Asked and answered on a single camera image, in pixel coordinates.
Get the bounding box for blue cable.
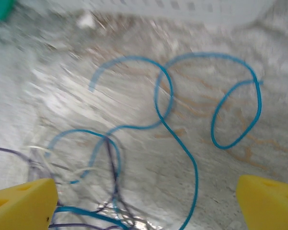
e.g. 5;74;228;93
47;52;264;230
53;206;130;230

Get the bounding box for black cable bundle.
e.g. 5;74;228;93
0;136;137;230

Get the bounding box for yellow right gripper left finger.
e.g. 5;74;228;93
0;178;58;230

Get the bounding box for white slotted plastic basket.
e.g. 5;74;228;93
83;0;276;24

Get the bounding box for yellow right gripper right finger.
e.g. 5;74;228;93
237;174;288;230

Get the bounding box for teal slotted plastic basket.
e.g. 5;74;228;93
0;0;15;21

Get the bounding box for white cable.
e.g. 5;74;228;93
28;143;101;184

